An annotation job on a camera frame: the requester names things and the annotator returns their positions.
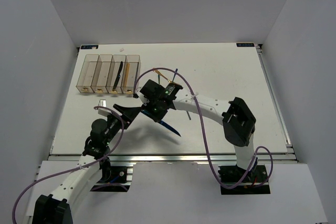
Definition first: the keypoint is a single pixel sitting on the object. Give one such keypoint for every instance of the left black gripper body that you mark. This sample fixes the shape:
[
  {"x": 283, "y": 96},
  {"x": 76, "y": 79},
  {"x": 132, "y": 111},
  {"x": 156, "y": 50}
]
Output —
[{"x": 114, "y": 125}]

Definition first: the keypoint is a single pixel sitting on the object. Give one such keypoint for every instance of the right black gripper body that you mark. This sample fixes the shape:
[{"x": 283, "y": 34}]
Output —
[{"x": 151, "y": 106}]

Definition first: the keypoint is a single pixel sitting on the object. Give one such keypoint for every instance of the blue knife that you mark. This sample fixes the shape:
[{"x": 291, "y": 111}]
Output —
[{"x": 161, "y": 122}]

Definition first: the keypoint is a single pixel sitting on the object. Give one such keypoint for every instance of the black knife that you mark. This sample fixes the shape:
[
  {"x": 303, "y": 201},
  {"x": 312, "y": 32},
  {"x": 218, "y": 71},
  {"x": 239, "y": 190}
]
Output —
[{"x": 118, "y": 75}]

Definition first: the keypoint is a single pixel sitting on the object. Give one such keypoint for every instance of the gold chopstick slanted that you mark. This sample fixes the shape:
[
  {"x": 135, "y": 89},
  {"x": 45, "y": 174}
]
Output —
[{"x": 125, "y": 74}]

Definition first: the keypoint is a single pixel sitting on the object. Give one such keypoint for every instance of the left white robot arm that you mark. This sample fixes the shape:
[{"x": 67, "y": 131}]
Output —
[{"x": 93, "y": 167}]

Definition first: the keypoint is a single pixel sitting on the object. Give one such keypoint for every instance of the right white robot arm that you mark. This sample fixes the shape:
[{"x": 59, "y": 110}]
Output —
[{"x": 234, "y": 116}]

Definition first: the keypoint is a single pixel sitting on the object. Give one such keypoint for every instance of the ornate gold fork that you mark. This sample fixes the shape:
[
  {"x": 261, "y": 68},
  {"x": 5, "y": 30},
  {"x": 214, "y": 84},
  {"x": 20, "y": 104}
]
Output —
[{"x": 163, "y": 76}]

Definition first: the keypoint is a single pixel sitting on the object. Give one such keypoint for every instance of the rainbow purple spoon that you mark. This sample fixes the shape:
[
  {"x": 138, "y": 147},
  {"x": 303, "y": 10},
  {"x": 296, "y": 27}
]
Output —
[{"x": 175, "y": 73}]

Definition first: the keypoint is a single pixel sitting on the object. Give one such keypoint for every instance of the clear drawer container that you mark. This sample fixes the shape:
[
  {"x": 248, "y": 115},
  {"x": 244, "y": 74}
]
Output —
[
  {"x": 100, "y": 77},
  {"x": 132, "y": 59},
  {"x": 87, "y": 72},
  {"x": 116, "y": 59}
]

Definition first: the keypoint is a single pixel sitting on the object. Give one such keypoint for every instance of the left blue table label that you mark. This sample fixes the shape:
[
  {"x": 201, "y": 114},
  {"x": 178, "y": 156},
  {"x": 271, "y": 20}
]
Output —
[{"x": 88, "y": 47}]

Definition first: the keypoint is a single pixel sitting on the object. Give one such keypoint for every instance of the blue table label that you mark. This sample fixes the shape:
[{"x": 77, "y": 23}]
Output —
[
  {"x": 88, "y": 47},
  {"x": 245, "y": 44}
]

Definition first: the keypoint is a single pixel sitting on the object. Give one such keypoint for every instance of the right blue table label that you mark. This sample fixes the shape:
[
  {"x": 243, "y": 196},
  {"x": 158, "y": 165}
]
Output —
[{"x": 245, "y": 44}]

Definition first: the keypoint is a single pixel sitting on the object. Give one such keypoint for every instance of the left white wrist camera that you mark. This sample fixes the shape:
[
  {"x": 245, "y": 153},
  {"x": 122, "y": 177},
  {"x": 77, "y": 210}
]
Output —
[{"x": 102, "y": 108}]

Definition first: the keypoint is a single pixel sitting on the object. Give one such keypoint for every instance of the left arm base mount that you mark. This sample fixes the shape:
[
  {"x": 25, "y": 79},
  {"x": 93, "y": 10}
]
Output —
[{"x": 115, "y": 177}]

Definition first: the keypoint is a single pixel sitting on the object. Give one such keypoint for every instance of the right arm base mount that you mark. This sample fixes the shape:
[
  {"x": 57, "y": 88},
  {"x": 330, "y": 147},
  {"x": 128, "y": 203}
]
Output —
[{"x": 250, "y": 185}]

